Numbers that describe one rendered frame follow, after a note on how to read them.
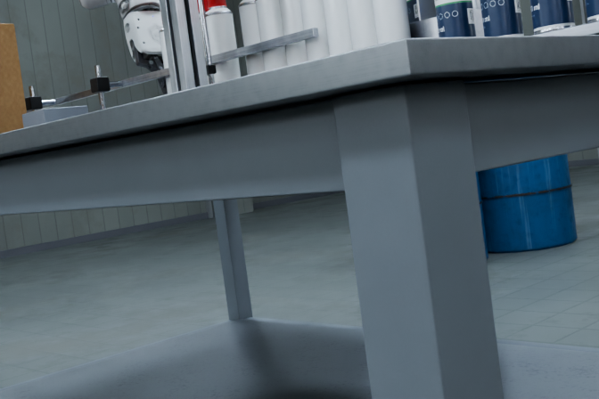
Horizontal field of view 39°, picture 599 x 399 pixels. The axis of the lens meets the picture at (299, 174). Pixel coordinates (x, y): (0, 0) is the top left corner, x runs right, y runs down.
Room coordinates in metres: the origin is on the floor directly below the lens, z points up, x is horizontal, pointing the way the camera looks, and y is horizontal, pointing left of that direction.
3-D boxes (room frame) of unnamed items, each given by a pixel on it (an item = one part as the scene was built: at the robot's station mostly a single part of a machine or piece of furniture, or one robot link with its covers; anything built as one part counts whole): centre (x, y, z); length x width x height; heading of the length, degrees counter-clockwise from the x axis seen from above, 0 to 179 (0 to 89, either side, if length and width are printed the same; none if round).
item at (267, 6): (1.49, 0.01, 0.98); 0.05 x 0.05 x 0.20
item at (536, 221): (5.04, -0.99, 0.49); 1.34 x 0.82 x 0.99; 132
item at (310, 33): (1.76, 0.31, 0.96); 1.07 x 0.01 x 0.01; 43
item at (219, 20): (1.59, 0.11, 0.98); 0.05 x 0.05 x 0.20
